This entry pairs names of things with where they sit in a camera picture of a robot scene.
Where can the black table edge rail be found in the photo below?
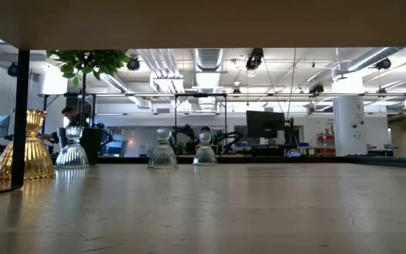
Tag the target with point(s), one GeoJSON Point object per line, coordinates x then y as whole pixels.
{"type": "Point", "coordinates": [382, 162]}

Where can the amber ribbed glass candle holder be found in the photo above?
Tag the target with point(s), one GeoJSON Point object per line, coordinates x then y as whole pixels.
{"type": "Point", "coordinates": [42, 158]}

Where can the white ceiling pipe bundle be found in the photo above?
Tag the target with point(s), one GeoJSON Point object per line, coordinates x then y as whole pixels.
{"type": "Point", "coordinates": [164, 70]}

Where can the clear ribbed glass candle holder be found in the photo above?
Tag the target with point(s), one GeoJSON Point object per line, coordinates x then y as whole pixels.
{"type": "Point", "coordinates": [205, 155]}
{"type": "Point", "coordinates": [72, 155]}
{"type": "Point", "coordinates": [162, 157]}

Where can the black hanging ceiling device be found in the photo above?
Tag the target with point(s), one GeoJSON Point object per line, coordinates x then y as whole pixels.
{"type": "Point", "coordinates": [254, 58]}

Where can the silver ribbed ventilation duct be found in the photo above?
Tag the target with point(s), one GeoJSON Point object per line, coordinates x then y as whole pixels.
{"type": "Point", "coordinates": [208, 58]}

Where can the black computer monitor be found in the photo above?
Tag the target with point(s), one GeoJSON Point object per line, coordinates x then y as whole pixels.
{"type": "Point", "coordinates": [264, 123]}

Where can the potted green tree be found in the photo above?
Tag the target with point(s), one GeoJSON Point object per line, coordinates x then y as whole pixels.
{"type": "Point", "coordinates": [97, 148]}

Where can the white blue logo object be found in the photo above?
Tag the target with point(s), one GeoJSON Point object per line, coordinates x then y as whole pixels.
{"type": "Point", "coordinates": [294, 152]}

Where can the red storage shelf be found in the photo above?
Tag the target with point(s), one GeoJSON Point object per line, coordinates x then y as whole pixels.
{"type": "Point", "coordinates": [326, 143]}

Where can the black background rig frame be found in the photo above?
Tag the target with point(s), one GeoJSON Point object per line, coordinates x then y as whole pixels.
{"type": "Point", "coordinates": [201, 95]}

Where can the person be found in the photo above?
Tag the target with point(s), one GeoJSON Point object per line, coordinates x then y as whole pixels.
{"type": "Point", "coordinates": [70, 113]}
{"type": "Point", "coordinates": [206, 128]}

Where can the black round ceiling spotlight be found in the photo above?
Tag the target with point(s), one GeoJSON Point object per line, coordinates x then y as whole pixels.
{"type": "Point", "coordinates": [383, 63]}
{"type": "Point", "coordinates": [133, 63]}
{"type": "Point", "coordinates": [11, 70]}

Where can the white round pillar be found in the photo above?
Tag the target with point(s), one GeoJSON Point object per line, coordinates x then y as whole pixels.
{"type": "Point", "coordinates": [349, 116]}

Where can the wooden shelf with black legs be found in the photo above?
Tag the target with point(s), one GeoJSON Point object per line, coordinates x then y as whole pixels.
{"type": "Point", "coordinates": [203, 21]}

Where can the black background robot arm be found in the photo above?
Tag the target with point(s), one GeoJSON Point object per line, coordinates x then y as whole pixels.
{"type": "Point", "coordinates": [231, 134]}
{"type": "Point", "coordinates": [185, 130]}

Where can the black ceiling track light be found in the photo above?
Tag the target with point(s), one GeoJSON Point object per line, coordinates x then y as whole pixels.
{"type": "Point", "coordinates": [316, 89]}

